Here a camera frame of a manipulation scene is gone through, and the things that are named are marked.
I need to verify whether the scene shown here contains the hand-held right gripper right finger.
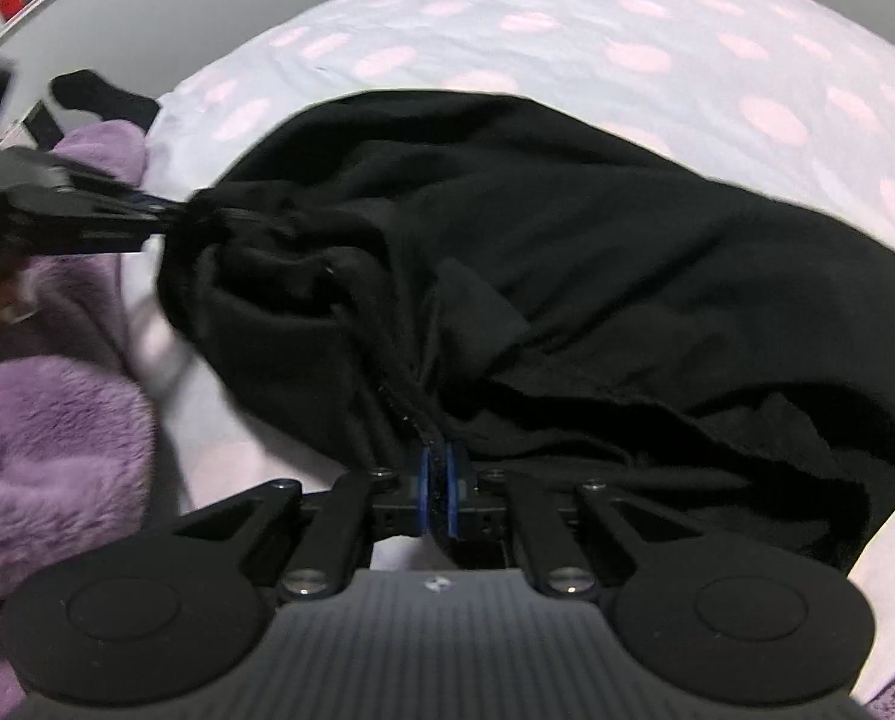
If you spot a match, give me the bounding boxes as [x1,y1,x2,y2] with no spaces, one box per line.
[445,444,708,602]

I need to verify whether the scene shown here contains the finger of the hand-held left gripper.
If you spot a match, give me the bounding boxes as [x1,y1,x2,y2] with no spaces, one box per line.
[8,211,170,254]
[0,148,188,223]

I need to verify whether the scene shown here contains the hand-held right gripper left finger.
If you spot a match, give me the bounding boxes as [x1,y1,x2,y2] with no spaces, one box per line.
[173,450,428,602]

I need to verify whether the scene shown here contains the black garment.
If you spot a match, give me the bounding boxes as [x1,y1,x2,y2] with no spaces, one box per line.
[155,88,895,575]

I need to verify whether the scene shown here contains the small dark cloth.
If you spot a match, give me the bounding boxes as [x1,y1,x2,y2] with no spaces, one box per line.
[50,69,162,132]

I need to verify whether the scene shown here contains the purple fluffy blanket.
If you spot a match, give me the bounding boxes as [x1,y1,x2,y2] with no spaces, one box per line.
[0,120,160,720]

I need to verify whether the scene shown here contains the pink dotted bed sheet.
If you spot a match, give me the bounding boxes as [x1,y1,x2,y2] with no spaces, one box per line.
[118,0,895,706]

